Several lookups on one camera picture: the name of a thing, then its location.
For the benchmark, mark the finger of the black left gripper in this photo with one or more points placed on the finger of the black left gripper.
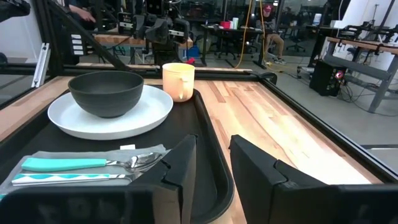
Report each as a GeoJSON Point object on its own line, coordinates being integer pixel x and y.
{"type": "Point", "coordinates": [157, 31]}
{"type": "Point", "coordinates": [139, 27]}

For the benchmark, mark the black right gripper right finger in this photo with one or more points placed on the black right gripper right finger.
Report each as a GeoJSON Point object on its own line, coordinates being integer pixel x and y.
{"type": "Point", "coordinates": [264, 186]}

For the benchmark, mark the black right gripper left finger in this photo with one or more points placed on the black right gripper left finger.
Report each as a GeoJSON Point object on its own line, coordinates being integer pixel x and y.
{"type": "Point", "coordinates": [177, 186]}

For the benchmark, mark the black bowl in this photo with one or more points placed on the black bowl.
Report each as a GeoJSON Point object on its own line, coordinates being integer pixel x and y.
{"type": "Point", "coordinates": [105, 96]}

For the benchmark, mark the white round plate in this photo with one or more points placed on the white round plate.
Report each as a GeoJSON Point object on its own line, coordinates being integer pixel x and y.
{"type": "Point", "coordinates": [140, 115]}

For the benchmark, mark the grey napkin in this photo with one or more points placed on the grey napkin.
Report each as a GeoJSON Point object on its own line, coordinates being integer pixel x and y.
{"type": "Point", "coordinates": [77, 155]}

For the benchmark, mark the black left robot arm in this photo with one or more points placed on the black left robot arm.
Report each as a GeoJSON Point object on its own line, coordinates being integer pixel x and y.
{"type": "Point", "coordinates": [168, 53]}

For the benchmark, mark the black plastic tray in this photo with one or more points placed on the black plastic tray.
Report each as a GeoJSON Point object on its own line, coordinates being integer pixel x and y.
{"type": "Point", "coordinates": [186, 124]}

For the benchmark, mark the blue bin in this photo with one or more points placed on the blue bin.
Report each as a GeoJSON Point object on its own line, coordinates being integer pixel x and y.
{"type": "Point", "coordinates": [192, 51]}

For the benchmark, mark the red cup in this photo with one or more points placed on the red cup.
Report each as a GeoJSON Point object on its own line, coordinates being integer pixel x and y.
{"type": "Point", "coordinates": [225, 25]}

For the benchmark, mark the person's hand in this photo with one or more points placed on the person's hand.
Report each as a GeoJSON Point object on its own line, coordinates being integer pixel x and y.
{"type": "Point", "coordinates": [84, 14]}

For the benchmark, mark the person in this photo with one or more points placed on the person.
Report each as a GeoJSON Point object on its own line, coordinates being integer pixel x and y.
{"type": "Point", "coordinates": [272, 34]}

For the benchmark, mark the white aluminium bar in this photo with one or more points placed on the white aluminium bar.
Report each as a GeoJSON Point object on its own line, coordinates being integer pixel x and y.
{"type": "Point", "coordinates": [42, 63]}

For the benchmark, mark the black computer box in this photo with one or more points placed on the black computer box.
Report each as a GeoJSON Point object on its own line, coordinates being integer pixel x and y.
{"type": "Point", "coordinates": [326, 79]}

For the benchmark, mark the grey workbench with wooden top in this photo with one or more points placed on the grey workbench with wooden top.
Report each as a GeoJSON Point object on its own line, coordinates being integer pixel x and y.
{"type": "Point", "coordinates": [373, 62]}

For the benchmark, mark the black aluminium rig frame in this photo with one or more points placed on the black aluminium rig frame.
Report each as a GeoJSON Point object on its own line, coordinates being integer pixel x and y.
{"type": "Point", "coordinates": [311, 116]}

